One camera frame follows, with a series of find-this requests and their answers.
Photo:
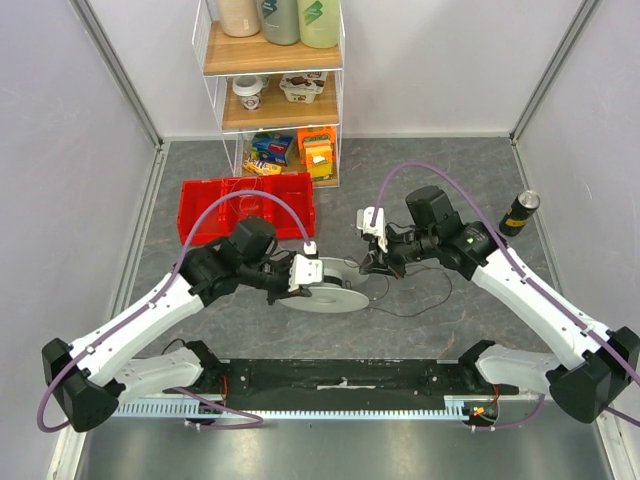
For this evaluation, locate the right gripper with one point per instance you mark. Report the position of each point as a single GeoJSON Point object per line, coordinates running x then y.
{"type": "Point", "coordinates": [381, 257]}

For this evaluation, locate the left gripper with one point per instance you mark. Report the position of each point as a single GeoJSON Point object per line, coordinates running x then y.
{"type": "Point", "coordinates": [283, 292]}

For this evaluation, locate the white perforated spool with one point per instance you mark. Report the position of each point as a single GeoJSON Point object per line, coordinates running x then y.
{"type": "Point", "coordinates": [336, 294]}

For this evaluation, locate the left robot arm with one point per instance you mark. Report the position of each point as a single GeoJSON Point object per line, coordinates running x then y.
{"type": "Point", "coordinates": [91, 377]}

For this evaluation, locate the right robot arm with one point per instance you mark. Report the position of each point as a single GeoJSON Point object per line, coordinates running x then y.
{"type": "Point", "coordinates": [588, 364]}

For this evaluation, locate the red compartment bin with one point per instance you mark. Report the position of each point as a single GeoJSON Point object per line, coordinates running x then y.
{"type": "Point", "coordinates": [294, 189]}

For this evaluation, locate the yellow candy pack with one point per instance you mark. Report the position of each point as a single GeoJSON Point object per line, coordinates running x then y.
{"type": "Point", "coordinates": [259, 167]}

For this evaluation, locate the blue green sponge pack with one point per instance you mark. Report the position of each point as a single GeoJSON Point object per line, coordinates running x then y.
{"type": "Point", "coordinates": [272, 147]}

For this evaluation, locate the orange yellow sponge box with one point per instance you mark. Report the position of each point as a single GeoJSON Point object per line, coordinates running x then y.
{"type": "Point", "coordinates": [317, 151]}

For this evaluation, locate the black yellow can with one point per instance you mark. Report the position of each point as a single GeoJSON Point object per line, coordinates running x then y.
{"type": "Point", "coordinates": [517, 216]}

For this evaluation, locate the white pudding cup pack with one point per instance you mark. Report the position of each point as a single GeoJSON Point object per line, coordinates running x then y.
{"type": "Point", "coordinates": [303, 87]}

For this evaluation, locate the white paper cup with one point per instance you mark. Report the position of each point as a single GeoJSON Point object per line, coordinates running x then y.
{"type": "Point", "coordinates": [248, 89]}

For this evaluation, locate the grey green bottle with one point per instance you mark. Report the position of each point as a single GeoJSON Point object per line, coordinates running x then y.
{"type": "Point", "coordinates": [279, 19]}

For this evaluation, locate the light green bottle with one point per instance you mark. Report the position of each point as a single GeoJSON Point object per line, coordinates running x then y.
{"type": "Point", "coordinates": [319, 23]}

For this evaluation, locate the beige bottle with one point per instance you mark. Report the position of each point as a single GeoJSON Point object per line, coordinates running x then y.
{"type": "Point", "coordinates": [239, 18]}

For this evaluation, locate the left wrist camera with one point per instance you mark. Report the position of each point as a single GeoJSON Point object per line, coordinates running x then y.
{"type": "Point", "coordinates": [304, 272]}

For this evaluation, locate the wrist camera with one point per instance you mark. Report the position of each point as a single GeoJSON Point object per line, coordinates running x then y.
{"type": "Point", "coordinates": [371, 224]}
{"type": "Point", "coordinates": [304, 272]}

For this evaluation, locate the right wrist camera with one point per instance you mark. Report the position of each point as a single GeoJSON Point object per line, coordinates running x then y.
{"type": "Point", "coordinates": [371, 224]}

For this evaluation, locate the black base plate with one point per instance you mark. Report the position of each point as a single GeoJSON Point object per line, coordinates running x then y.
{"type": "Point", "coordinates": [342, 385]}

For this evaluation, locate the white wire wooden shelf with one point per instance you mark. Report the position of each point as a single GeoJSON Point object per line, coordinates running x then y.
{"type": "Point", "coordinates": [223, 58]}

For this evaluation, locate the grey cable duct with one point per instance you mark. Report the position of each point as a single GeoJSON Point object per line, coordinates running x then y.
{"type": "Point", "coordinates": [178, 407]}

